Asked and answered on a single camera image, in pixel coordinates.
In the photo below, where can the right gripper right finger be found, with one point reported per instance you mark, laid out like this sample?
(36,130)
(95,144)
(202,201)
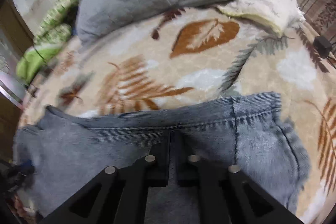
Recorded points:
(225,195)

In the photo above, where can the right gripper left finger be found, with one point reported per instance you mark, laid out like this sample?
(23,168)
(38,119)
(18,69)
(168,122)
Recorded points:
(118,195)

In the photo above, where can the blue denim pants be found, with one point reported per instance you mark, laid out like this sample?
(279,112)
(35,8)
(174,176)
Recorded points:
(67,152)

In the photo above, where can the leaf pattern beige blanket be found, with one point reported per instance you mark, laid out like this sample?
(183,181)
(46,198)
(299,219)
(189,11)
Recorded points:
(199,56)

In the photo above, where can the black power adapter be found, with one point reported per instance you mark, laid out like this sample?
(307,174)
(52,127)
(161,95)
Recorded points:
(323,46)

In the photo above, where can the green patterned quilt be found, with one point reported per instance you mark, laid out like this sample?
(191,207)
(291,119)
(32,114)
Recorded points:
(53,32)

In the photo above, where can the white cream pillow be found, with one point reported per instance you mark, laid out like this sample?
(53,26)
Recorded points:
(275,15)

